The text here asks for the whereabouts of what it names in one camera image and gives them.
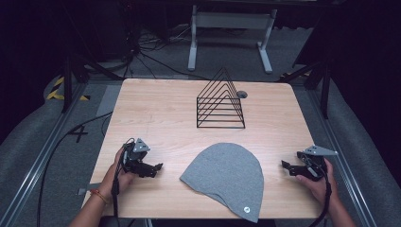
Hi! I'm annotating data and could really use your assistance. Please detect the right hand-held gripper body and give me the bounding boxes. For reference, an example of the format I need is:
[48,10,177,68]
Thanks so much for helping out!
[296,145,339,183]

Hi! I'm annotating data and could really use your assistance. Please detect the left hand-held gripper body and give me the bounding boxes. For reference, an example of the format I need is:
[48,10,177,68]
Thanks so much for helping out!
[121,137,152,177]

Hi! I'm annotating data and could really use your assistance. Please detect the grey beanie hat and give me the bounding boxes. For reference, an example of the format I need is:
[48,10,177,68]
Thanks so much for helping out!
[179,142,265,224]

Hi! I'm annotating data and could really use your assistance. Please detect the person's right hand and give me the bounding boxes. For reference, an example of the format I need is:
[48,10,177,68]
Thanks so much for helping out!
[295,158,340,208]

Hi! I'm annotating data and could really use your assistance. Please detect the person's left hand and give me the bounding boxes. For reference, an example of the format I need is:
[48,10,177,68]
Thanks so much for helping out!
[99,147,140,199]

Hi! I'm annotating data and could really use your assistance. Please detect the grey tape strip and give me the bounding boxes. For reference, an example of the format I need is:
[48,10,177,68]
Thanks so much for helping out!
[77,183,102,197]

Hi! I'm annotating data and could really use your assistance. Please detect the black metal stand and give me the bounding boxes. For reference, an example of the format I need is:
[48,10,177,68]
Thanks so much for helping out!
[61,51,125,114]
[276,60,333,120]

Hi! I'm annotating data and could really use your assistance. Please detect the yellow black floor tape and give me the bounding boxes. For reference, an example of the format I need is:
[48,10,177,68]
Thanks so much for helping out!
[45,77,92,102]

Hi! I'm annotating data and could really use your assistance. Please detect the aluminium floor rail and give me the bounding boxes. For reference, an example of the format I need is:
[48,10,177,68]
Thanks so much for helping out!
[306,88,379,227]
[0,82,88,227]

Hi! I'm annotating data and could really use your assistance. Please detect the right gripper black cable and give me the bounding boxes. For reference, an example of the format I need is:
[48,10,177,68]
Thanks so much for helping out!
[310,157,333,227]

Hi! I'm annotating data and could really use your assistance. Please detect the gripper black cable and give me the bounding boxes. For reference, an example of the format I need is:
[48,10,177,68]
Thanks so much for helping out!
[310,157,333,227]
[111,137,136,227]

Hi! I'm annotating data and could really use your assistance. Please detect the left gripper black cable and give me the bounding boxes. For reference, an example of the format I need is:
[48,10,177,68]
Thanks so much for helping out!
[111,137,136,227]

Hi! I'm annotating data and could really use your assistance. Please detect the orange bracelet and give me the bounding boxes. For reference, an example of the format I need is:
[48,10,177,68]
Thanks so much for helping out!
[89,188,109,205]

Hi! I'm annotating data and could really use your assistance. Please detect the black wire file rack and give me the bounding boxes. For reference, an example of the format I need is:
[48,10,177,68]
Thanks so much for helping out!
[196,66,247,130]

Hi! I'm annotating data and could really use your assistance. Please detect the black floor cable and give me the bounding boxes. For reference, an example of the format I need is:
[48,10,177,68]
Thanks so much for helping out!
[36,111,113,227]

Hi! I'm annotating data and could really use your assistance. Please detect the bundle of black cables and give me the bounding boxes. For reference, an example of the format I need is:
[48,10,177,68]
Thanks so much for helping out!
[121,22,209,81]

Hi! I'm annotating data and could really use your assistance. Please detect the white metal desk frame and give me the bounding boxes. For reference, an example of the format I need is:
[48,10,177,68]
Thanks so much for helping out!
[187,4,279,75]

